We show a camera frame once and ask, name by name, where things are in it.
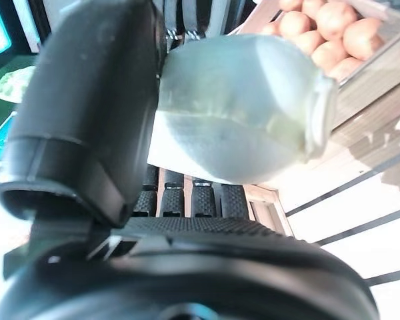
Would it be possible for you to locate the large napa cabbage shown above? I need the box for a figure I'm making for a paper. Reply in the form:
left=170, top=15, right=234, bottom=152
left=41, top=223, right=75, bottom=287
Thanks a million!
left=146, top=33, right=339, bottom=186

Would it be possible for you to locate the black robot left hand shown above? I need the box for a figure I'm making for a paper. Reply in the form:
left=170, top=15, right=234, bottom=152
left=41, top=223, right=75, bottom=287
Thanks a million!
left=0, top=0, right=378, bottom=320

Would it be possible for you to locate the green cyan display panel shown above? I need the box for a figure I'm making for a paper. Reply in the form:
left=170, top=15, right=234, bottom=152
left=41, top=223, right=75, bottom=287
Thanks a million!
left=0, top=0, right=51, bottom=157

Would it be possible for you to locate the wooden potato crate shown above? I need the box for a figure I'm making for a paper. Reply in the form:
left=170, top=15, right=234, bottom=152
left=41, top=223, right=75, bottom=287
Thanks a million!
left=226, top=0, right=400, bottom=141

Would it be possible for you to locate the brown potato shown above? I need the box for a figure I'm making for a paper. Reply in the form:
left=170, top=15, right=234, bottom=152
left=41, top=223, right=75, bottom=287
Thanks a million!
left=295, top=31, right=326, bottom=54
left=301, top=0, right=324, bottom=17
left=343, top=18, right=384, bottom=61
left=329, top=57, right=364, bottom=79
left=279, top=11, right=313, bottom=37
left=316, top=1, right=357, bottom=41
left=311, top=39, right=347, bottom=69

